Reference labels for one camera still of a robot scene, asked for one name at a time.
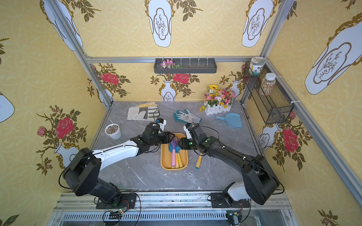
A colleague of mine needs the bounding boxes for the blue rake yellow handle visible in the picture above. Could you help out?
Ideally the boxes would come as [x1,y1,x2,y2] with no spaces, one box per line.
[176,153,184,169]
[195,154,203,169]
[168,143,181,153]

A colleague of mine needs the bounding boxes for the purple rake pink handle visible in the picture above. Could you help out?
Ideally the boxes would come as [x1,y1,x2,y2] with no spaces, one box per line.
[171,137,178,169]

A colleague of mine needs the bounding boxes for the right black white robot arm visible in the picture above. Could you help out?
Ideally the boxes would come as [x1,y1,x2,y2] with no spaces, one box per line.
[179,123,281,205]

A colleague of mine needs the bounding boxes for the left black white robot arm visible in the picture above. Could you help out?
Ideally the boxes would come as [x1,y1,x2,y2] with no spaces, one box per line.
[61,122,175,207]

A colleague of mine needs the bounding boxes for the white grey leather work glove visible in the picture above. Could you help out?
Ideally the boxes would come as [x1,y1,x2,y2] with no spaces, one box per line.
[127,102,160,121]

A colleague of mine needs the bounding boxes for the teal white garden glove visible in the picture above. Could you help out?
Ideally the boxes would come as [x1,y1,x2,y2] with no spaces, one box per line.
[173,109,202,123]

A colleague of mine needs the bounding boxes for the white cup with pebbles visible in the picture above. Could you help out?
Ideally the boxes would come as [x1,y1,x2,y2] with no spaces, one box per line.
[105,123,121,140]

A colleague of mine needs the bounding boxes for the light blue dustpan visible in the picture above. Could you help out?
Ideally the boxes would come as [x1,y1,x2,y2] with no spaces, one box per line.
[216,113,242,129]

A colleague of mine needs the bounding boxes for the white fence flower planter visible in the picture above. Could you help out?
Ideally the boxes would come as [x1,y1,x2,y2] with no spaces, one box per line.
[199,84,236,115]

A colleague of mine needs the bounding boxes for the small pink flowers on shelf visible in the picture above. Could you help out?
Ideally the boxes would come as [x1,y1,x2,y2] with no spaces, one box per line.
[160,59,181,69]

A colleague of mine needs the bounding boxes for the clear jar white lid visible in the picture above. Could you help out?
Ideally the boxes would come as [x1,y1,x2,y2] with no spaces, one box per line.
[259,73,276,96]

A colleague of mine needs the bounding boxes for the jar with green label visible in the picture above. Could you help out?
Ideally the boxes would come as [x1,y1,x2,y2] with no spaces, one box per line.
[249,56,266,76]

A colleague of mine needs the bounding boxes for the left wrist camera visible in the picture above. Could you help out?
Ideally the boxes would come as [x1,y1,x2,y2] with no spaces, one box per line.
[156,118,167,131]

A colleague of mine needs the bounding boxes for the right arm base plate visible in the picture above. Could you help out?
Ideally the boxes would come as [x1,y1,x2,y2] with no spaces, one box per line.
[207,193,250,209]

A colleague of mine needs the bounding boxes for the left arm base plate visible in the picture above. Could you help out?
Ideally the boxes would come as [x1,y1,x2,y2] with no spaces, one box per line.
[96,193,138,210]

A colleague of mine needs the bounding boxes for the aluminium front rail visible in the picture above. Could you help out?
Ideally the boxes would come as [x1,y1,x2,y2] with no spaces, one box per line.
[48,190,298,226]

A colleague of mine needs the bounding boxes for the grey wall shelf tray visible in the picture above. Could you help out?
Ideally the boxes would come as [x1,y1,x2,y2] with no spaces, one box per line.
[154,57,217,74]

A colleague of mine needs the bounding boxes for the black wire mesh basket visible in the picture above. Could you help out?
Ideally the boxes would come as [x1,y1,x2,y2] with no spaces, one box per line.
[244,62,294,124]

